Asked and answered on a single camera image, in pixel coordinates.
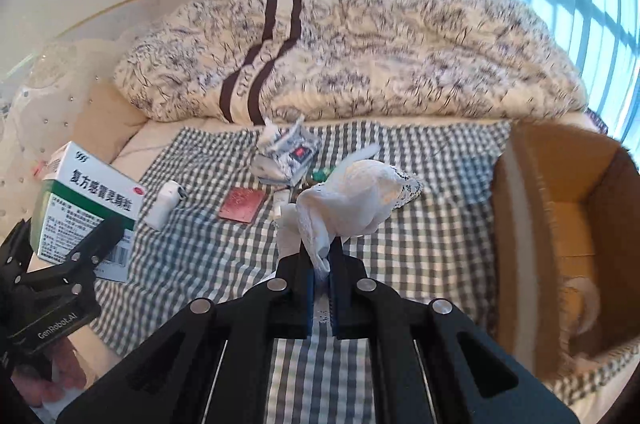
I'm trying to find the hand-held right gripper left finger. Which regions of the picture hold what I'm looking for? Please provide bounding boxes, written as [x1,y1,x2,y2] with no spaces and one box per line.
[56,238,316,424]

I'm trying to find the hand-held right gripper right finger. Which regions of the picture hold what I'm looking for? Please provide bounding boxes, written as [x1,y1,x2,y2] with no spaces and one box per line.
[329,235,582,424]

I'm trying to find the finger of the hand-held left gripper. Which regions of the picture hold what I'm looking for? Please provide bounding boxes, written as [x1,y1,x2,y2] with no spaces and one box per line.
[0,219,38,285]
[17,216,126,297]

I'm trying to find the green and white medicine box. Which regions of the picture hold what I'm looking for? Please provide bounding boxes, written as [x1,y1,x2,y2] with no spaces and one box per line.
[31,141,147,283]

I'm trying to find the white lace cloth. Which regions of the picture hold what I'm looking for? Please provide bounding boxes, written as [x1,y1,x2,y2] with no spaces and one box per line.
[277,159,425,277]

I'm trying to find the cardboard box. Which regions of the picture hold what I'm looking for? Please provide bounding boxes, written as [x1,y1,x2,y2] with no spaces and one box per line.
[490,121,640,392]

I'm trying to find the person's left hand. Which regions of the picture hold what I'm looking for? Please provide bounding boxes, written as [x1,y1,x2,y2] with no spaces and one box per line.
[12,336,93,407]

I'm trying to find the small white bottle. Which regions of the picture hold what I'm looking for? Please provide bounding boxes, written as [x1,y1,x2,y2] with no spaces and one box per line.
[145,180,187,232]

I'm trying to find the checked cloth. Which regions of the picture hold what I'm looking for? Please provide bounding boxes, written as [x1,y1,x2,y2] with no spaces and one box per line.
[92,120,640,424]

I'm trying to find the red card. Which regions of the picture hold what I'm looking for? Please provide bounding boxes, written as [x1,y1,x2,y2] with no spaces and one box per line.
[218,186,268,224]

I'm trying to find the beige pillow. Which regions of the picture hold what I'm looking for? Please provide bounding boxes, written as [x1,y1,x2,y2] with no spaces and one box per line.
[72,80,148,165]

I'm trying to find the crumpled blue and white packet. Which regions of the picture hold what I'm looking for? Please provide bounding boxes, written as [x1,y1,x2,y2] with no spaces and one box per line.
[250,115,321,186]

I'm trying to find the white tufted headboard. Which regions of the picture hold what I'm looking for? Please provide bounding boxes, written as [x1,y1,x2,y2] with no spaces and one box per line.
[0,39,126,225]

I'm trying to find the white roll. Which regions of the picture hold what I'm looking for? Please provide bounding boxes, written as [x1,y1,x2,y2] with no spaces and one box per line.
[562,276,603,340]

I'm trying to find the floral duvet with brown stripes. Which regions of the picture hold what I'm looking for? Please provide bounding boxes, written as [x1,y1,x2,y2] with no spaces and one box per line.
[112,0,590,126]

